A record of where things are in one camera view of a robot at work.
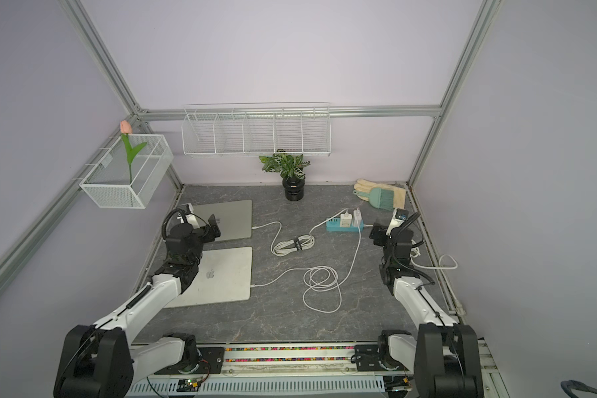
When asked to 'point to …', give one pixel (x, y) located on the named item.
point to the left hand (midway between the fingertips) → (202, 218)
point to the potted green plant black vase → (291, 170)
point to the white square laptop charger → (345, 220)
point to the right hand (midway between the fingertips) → (389, 220)
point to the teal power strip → (333, 225)
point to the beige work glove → (365, 186)
